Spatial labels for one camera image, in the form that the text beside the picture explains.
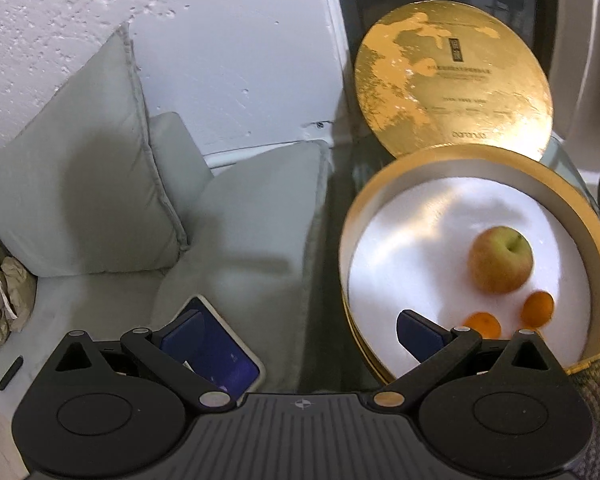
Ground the mandarin orange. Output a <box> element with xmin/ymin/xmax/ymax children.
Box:
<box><xmin>463</xmin><ymin>312</ymin><xmax>502</xmax><ymax>339</ymax></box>
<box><xmin>519</xmin><ymin>290</ymin><xmax>555</xmax><ymax>328</ymax></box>

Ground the yellow-red apple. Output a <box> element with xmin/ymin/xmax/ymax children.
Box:
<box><xmin>467</xmin><ymin>226</ymin><xmax>534</xmax><ymax>295</ymax></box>

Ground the gold round box lid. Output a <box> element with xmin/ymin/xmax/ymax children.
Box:
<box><xmin>354</xmin><ymin>0</ymin><xmax>553</xmax><ymax>160</ymax></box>

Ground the small black stick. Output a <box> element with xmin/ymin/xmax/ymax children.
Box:
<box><xmin>0</xmin><ymin>356</ymin><xmax>23</xmax><ymax>391</ymax></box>

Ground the smartphone in white case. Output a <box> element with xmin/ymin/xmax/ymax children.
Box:
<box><xmin>155</xmin><ymin>296</ymin><xmax>265</xmax><ymax>401</ymax></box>

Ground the crumpled beige cloth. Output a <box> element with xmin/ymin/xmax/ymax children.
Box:
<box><xmin>0</xmin><ymin>242</ymin><xmax>36</xmax><ymax>348</ymax></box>

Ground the gold round gift box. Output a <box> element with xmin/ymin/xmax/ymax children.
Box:
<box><xmin>339</xmin><ymin>144</ymin><xmax>600</xmax><ymax>382</ymax></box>

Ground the grey sofa cushion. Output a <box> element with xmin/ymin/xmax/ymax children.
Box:
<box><xmin>0</xmin><ymin>26</ymin><xmax>186</xmax><ymax>278</ymax></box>

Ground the grey sofa armrest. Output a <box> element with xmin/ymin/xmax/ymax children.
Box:
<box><xmin>149</xmin><ymin>141</ymin><xmax>330</xmax><ymax>393</ymax></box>

